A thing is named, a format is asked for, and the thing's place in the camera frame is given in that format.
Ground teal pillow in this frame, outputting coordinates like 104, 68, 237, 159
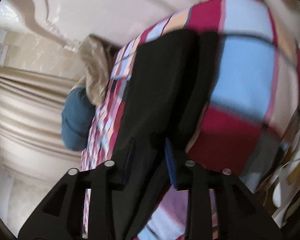
61, 86, 97, 152

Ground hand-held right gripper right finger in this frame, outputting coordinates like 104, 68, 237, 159
164, 137, 283, 240

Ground plaid bed blanket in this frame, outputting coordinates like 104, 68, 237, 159
80, 0, 300, 240

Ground white and yellow cloth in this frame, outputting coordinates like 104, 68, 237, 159
255, 100, 300, 222

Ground beige satin pillow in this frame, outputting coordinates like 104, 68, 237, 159
70, 34, 113, 106

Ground black pants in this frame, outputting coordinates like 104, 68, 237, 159
86, 29, 225, 240

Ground beige curtain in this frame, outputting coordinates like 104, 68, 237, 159
0, 66, 90, 182

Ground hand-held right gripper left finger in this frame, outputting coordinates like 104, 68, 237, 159
18, 137, 136, 240

